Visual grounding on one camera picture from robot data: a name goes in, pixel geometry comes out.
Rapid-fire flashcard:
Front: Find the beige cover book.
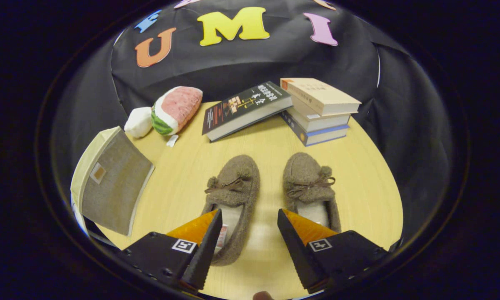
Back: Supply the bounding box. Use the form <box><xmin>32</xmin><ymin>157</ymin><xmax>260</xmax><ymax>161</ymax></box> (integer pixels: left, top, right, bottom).
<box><xmin>280</xmin><ymin>77</ymin><xmax>362</xmax><ymax>117</ymax></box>

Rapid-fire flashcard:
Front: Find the white cover book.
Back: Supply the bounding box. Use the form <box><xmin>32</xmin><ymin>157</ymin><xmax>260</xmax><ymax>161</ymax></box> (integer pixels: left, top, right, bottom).
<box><xmin>290</xmin><ymin>106</ymin><xmax>351</xmax><ymax>133</ymax></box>

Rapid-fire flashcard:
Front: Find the grey fabric storage box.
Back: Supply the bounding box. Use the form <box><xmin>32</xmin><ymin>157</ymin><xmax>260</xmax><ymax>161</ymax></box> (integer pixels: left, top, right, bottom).
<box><xmin>70</xmin><ymin>126</ymin><xmax>155</xmax><ymax>237</ymax></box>

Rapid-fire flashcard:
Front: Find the watermelon slice plush toy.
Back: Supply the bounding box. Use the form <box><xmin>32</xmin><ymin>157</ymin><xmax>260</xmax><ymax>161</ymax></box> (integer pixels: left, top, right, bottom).
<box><xmin>151</xmin><ymin>86</ymin><xmax>203</xmax><ymax>147</ymax></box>

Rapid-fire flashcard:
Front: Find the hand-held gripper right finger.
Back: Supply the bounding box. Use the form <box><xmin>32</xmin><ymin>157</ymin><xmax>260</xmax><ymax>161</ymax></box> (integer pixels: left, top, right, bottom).
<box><xmin>277</xmin><ymin>208</ymin><xmax>389</xmax><ymax>294</ymax></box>

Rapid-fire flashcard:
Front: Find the brown fuzzy slipper shoe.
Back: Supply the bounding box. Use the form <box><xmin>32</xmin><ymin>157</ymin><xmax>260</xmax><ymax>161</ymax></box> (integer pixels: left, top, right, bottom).
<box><xmin>201</xmin><ymin>155</ymin><xmax>261</xmax><ymax>267</ymax></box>
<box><xmin>282</xmin><ymin>152</ymin><xmax>342</xmax><ymax>233</ymax></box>

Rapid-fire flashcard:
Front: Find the white plush toy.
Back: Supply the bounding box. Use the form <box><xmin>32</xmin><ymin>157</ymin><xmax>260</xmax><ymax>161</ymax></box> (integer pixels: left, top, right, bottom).
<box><xmin>124</xmin><ymin>107</ymin><xmax>153</xmax><ymax>138</ymax></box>

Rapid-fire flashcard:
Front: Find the black cover book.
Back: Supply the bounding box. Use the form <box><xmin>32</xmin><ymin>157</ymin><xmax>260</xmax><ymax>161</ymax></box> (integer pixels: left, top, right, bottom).
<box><xmin>202</xmin><ymin>81</ymin><xmax>293</xmax><ymax>143</ymax></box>

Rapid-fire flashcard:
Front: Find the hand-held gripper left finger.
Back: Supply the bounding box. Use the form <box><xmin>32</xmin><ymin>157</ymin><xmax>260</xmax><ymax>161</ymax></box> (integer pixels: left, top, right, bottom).
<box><xmin>123</xmin><ymin>208</ymin><xmax>223</xmax><ymax>292</ymax></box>

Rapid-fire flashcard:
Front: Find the blue cover book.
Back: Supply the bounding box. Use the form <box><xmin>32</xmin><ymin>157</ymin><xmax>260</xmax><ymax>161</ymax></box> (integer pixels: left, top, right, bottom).
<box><xmin>280</xmin><ymin>112</ymin><xmax>350</xmax><ymax>147</ymax></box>

